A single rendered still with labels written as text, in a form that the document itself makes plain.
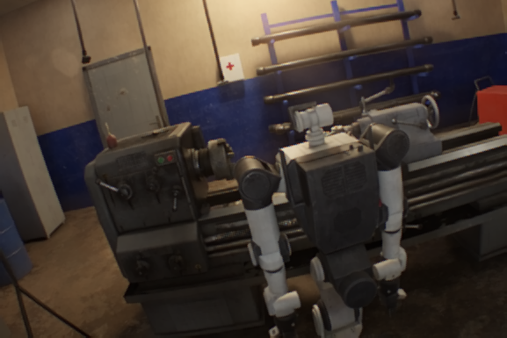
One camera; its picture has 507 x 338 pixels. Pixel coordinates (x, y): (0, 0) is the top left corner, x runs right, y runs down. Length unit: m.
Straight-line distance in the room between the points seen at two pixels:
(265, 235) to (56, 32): 5.25
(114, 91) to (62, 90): 0.90
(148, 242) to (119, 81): 3.63
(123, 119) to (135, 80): 0.61
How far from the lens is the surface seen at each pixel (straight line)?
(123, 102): 5.52
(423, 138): 2.41
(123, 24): 5.54
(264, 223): 1.12
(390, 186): 1.22
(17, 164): 5.30
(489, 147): 2.59
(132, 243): 2.25
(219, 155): 2.19
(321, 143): 1.13
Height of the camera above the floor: 1.67
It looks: 14 degrees down
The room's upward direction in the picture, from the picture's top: 13 degrees counter-clockwise
